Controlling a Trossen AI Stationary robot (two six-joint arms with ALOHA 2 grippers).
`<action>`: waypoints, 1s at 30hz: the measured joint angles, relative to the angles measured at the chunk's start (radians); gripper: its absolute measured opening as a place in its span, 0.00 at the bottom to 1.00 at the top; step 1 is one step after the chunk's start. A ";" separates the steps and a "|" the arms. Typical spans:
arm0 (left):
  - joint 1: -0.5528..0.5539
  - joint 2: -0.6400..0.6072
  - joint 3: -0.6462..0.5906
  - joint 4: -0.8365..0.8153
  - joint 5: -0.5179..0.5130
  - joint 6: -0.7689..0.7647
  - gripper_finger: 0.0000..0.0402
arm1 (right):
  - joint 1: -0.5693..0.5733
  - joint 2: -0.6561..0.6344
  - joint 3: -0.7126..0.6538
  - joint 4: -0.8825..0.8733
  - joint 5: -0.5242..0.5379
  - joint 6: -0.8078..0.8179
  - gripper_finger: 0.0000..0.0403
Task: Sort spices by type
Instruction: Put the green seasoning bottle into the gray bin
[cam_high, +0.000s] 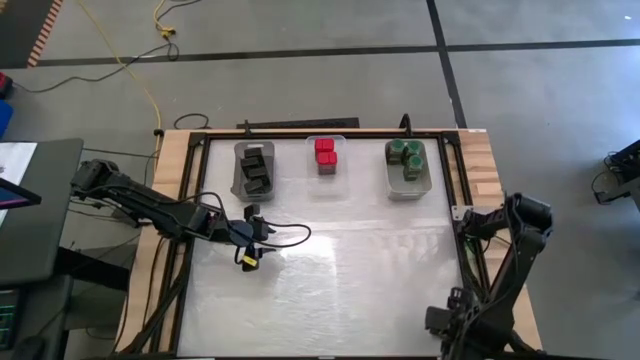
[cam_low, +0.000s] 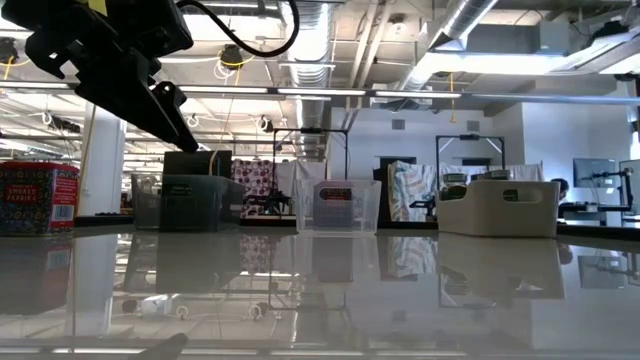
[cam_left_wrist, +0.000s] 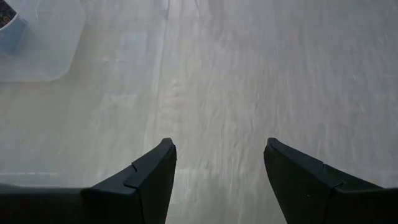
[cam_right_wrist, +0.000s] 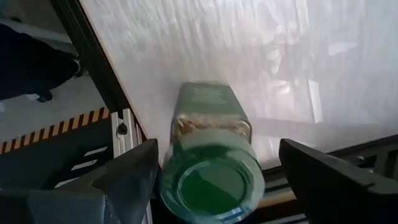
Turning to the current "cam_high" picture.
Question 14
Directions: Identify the black aluminium table frame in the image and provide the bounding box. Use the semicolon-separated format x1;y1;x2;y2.
113;127;546;360

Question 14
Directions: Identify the computer with lit panel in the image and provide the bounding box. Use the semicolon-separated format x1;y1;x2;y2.
0;287;24;351

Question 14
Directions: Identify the dark grey side table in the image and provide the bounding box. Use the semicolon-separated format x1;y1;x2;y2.
0;138;85;289

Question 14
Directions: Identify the black floor strip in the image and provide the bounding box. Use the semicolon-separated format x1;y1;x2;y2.
236;117;361;131

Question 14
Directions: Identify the blue object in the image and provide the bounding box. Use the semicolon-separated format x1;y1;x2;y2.
0;99;15;140

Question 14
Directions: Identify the black mat orange striped edge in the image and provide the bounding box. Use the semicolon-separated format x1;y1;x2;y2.
0;0;65;69

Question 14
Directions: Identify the black equipment with cables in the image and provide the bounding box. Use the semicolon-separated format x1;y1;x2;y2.
591;138;640;207

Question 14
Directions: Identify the translucent white plastic bin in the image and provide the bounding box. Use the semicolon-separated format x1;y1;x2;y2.
383;138;434;202

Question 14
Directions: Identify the long yellow cable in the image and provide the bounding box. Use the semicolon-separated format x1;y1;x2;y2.
77;0;164;136

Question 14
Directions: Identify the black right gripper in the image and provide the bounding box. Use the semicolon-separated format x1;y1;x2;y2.
424;287;477;347

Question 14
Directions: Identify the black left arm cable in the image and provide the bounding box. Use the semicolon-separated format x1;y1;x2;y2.
189;191;313;250

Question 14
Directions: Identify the black floor cable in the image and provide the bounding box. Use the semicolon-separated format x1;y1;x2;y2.
12;34;181;95

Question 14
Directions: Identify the clear plastic bin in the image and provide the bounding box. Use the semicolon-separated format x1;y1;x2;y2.
304;133;350;197

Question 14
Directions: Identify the left clear bin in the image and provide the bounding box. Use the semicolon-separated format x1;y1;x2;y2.
230;138;277;202

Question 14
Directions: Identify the white paper sheet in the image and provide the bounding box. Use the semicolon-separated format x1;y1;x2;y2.
0;141;39;211

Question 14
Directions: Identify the tablet with lit screen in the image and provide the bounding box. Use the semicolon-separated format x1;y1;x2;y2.
0;175;43;211

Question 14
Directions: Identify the black cable loop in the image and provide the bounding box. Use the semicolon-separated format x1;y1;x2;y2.
172;112;212;131

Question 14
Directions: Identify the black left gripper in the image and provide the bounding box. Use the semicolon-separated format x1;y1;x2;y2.
221;203;277;274

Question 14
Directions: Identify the yellow cable with plug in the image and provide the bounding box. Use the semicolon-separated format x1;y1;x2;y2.
152;0;177;39

